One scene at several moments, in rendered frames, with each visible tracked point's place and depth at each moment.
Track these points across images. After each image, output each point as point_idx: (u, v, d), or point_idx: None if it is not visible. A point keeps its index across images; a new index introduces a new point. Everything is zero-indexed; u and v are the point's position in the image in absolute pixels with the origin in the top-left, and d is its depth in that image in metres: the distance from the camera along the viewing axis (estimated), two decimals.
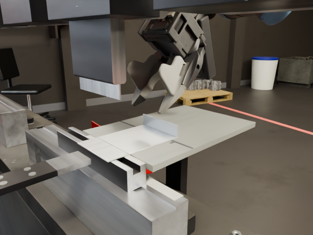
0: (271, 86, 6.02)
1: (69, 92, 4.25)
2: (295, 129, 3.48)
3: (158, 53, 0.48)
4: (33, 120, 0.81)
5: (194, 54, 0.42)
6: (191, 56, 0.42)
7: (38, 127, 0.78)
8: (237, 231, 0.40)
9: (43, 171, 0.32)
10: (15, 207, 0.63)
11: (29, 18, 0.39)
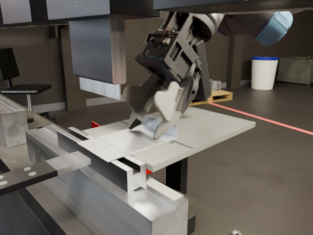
0: (271, 86, 6.02)
1: (69, 92, 4.25)
2: (295, 129, 3.48)
3: (154, 75, 0.48)
4: (33, 120, 0.81)
5: (189, 79, 0.43)
6: (187, 81, 0.43)
7: (38, 127, 0.78)
8: (237, 231, 0.40)
9: (43, 171, 0.32)
10: (15, 207, 0.63)
11: (29, 18, 0.39)
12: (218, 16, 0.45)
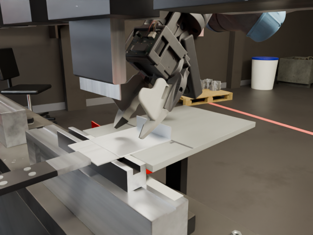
0: (271, 86, 6.02)
1: (69, 92, 4.25)
2: (295, 129, 3.48)
3: None
4: (33, 120, 0.81)
5: (177, 76, 0.41)
6: (174, 78, 0.41)
7: (38, 127, 0.78)
8: (237, 231, 0.40)
9: (43, 171, 0.32)
10: (15, 207, 0.63)
11: (29, 18, 0.39)
12: None
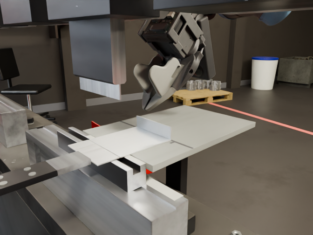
0: (271, 86, 6.02)
1: (69, 92, 4.25)
2: (295, 129, 3.48)
3: (158, 56, 0.47)
4: (33, 120, 0.81)
5: (190, 58, 0.43)
6: (187, 59, 0.43)
7: (38, 127, 0.78)
8: (237, 231, 0.40)
9: (43, 171, 0.32)
10: (15, 207, 0.63)
11: (29, 18, 0.39)
12: None
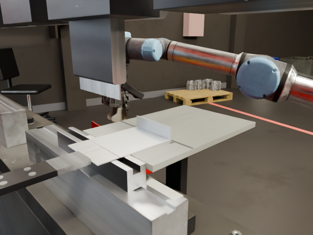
0: None
1: (69, 92, 4.25)
2: (295, 129, 3.48)
3: None
4: (33, 120, 0.81)
5: (124, 105, 1.02)
6: (124, 106, 1.02)
7: (38, 127, 0.78)
8: (237, 231, 0.40)
9: (43, 171, 0.32)
10: (15, 207, 0.63)
11: (29, 18, 0.39)
12: None
